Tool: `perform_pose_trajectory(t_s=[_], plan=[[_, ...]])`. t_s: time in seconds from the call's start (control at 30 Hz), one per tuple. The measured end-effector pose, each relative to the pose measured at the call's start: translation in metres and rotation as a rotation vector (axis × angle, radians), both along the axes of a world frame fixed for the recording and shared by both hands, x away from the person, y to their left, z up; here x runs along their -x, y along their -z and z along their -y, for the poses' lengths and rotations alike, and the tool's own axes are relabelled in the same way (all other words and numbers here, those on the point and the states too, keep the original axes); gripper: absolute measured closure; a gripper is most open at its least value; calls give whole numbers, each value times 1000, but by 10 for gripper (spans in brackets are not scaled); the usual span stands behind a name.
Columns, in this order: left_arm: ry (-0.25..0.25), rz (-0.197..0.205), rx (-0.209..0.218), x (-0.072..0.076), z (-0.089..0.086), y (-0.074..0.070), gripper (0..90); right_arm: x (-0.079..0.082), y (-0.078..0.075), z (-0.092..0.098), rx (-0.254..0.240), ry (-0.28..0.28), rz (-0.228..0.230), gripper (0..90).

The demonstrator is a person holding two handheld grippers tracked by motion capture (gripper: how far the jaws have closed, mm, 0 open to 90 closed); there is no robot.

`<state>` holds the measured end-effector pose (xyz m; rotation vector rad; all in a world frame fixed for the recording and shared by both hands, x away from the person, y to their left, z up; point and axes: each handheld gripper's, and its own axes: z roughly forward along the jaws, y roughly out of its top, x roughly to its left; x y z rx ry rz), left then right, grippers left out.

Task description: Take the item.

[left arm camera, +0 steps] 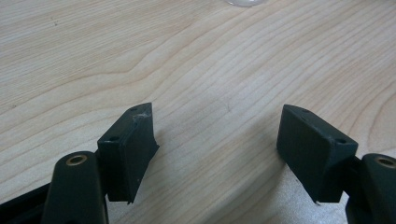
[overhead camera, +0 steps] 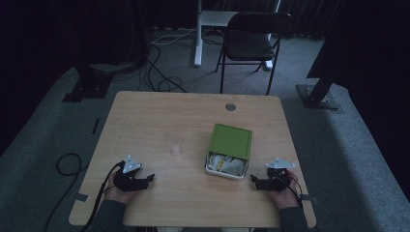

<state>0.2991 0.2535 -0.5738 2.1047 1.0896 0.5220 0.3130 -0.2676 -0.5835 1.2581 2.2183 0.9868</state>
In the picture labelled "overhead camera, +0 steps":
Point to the white box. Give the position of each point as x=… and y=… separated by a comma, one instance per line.
x=225, y=175

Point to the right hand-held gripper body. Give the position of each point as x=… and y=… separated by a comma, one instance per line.
x=275, y=180

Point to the black stand base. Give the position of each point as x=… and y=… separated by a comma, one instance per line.
x=87, y=87
x=317, y=96

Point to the white desk frame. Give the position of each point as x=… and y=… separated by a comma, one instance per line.
x=201, y=35

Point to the person's left hand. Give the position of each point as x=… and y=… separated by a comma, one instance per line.
x=114, y=195

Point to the green box lid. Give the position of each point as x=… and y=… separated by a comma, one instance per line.
x=230, y=141

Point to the person's right hand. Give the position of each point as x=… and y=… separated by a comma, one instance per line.
x=286, y=198

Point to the black folding chair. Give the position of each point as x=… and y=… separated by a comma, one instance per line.
x=251, y=42

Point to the pile of white sachets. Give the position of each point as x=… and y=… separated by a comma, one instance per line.
x=225, y=164

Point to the grey table grommet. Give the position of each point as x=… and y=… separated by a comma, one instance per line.
x=230, y=107

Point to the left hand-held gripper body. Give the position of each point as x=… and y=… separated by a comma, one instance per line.
x=129, y=182

